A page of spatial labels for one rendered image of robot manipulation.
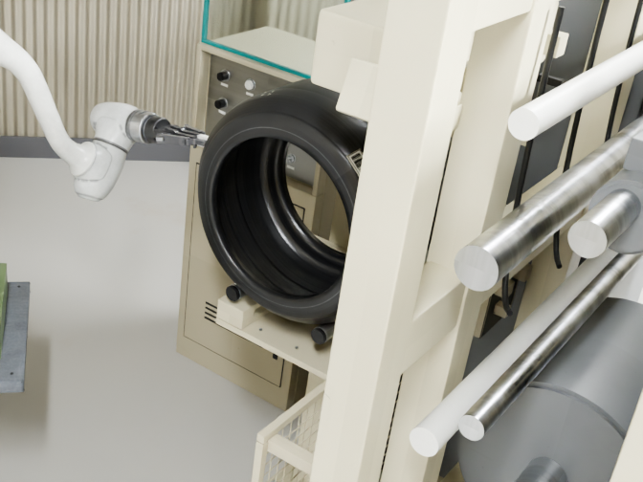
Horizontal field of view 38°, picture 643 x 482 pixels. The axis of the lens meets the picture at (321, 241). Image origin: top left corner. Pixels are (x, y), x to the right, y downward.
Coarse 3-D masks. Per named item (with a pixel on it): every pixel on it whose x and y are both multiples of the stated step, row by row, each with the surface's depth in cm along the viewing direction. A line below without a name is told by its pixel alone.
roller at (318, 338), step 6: (324, 324) 241; (330, 324) 241; (312, 330) 240; (318, 330) 239; (324, 330) 239; (330, 330) 240; (312, 336) 240; (318, 336) 239; (324, 336) 238; (330, 336) 240; (318, 342) 240
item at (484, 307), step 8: (496, 296) 247; (512, 296) 260; (488, 304) 243; (480, 312) 245; (488, 312) 246; (480, 320) 246; (488, 320) 249; (496, 320) 255; (480, 328) 247; (488, 328) 251; (480, 336) 248
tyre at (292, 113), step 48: (288, 96) 222; (336, 96) 224; (240, 144) 254; (288, 144) 260; (336, 144) 214; (240, 192) 261; (288, 192) 266; (240, 240) 258; (288, 240) 267; (240, 288) 245; (288, 288) 256; (336, 288) 226
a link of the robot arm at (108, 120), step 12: (96, 108) 267; (108, 108) 264; (120, 108) 263; (132, 108) 263; (96, 120) 266; (108, 120) 262; (120, 120) 261; (96, 132) 264; (108, 132) 262; (120, 132) 262; (120, 144) 263; (132, 144) 267
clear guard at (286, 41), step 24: (216, 0) 312; (240, 0) 306; (264, 0) 301; (288, 0) 296; (312, 0) 291; (336, 0) 286; (216, 24) 315; (240, 24) 309; (264, 24) 304; (288, 24) 299; (312, 24) 294; (240, 48) 313; (264, 48) 307; (288, 48) 302; (312, 48) 297; (288, 72) 304
